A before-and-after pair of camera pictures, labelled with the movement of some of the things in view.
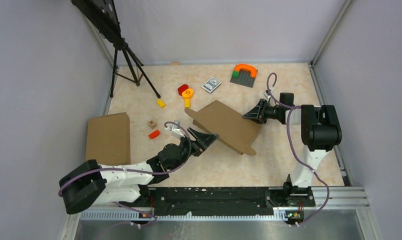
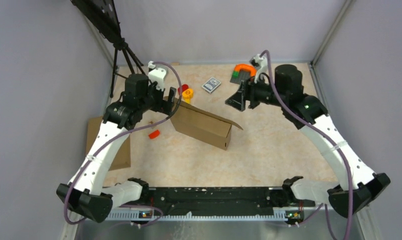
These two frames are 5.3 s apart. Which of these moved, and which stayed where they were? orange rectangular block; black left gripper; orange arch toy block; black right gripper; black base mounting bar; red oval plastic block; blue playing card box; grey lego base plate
Moved: black right gripper; black left gripper
Stayed: grey lego base plate; red oval plastic block; orange rectangular block; black base mounting bar; orange arch toy block; blue playing card box
